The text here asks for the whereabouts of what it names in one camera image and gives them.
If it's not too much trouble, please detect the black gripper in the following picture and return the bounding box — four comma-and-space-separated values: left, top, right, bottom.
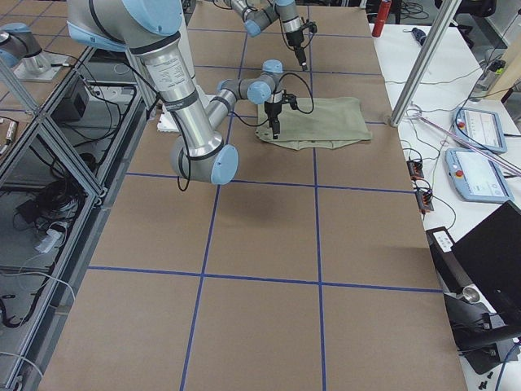
286, 31, 308, 68
264, 102, 282, 140

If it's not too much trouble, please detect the near blue teach pendant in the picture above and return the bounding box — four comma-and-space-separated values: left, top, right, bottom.
444, 148, 514, 204

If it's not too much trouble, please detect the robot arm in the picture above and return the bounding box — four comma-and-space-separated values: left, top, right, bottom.
68, 1, 283, 185
224, 0, 317, 71

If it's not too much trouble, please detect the red bottle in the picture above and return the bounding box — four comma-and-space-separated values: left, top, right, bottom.
372, 0, 392, 37

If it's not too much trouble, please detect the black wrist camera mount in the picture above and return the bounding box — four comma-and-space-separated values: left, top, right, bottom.
282, 92, 299, 110
302, 20, 317, 35

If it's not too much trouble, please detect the aluminium frame post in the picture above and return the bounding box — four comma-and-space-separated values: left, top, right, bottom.
389, 0, 462, 127

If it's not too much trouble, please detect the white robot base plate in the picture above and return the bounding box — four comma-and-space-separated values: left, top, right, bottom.
156, 83, 219, 134

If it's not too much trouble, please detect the black braided camera cable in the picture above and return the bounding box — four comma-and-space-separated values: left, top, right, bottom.
230, 72, 315, 128

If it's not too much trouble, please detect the olive green long-sleeve shirt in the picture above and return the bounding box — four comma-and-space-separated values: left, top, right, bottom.
256, 97, 373, 151

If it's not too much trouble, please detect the orange circuit board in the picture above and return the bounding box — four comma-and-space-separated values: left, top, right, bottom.
406, 160, 424, 180

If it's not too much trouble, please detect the white central pedestal column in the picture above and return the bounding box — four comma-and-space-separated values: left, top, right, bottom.
174, 0, 197, 85

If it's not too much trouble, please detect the blue teach pendant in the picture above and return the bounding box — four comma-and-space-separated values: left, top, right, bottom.
444, 148, 514, 204
454, 108, 507, 154

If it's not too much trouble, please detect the far blue teach pendant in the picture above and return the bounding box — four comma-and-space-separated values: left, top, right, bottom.
454, 108, 507, 154

